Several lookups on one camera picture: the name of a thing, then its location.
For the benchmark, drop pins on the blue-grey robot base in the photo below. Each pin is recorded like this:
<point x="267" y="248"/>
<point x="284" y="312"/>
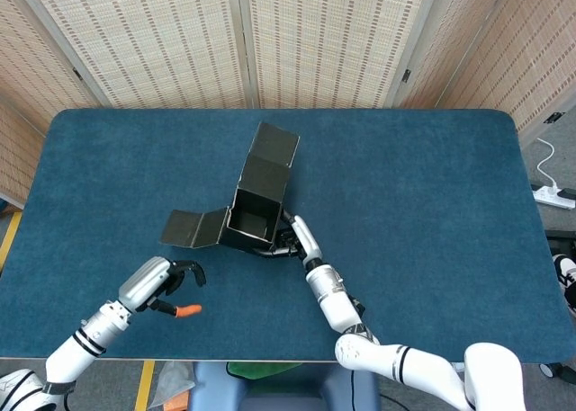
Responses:
<point x="279" y="388"/>

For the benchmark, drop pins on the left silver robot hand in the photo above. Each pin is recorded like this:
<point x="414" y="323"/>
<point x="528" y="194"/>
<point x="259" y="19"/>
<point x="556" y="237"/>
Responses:
<point x="144" y="283"/>

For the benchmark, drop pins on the woven bamboo screen panel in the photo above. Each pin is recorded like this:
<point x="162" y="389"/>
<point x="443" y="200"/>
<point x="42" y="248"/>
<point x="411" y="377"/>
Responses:
<point x="15" y="159"/>
<point x="454" y="38"/>
<point x="157" y="38"/>
<point x="324" y="38"/>
<point x="531" y="56"/>
<point x="27" y="60"/>

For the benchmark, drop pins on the grey plastic bag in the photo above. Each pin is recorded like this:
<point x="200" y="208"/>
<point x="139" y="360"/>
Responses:
<point x="173" y="379"/>

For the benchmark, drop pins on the blue felt table cover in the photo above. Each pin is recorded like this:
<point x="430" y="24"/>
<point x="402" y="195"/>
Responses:
<point x="135" y="181"/>

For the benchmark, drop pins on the orange packet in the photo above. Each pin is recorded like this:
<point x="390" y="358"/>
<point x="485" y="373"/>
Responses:
<point x="177" y="403"/>

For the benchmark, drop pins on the white caster wheel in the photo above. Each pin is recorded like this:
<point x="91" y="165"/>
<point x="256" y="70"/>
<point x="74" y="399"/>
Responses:
<point x="550" y="369"/>

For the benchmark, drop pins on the black foldable cardboard box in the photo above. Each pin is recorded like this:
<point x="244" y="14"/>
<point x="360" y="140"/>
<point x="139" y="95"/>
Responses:
<point x="265" y="181"/>

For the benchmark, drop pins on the green cloth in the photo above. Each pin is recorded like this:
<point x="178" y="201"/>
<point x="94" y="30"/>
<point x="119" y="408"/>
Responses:
<point x="252" y="369"/>

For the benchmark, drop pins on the black and white sneaker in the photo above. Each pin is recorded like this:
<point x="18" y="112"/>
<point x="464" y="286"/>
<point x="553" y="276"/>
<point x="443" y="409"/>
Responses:
<point x="568" y="271"/>

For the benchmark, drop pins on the white power strip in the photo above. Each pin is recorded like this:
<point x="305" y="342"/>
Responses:
<point x="550" y="199"/>

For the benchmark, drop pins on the black screen hinge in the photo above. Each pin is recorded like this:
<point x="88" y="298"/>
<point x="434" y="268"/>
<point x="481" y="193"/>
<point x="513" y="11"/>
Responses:
<point x="77" y="74"/>
<point x="554" y="117"/>
<point x="406" y="75"/>

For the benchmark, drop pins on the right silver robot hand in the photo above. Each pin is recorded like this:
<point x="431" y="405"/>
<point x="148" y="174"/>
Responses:
<point x="307" y="240"/>

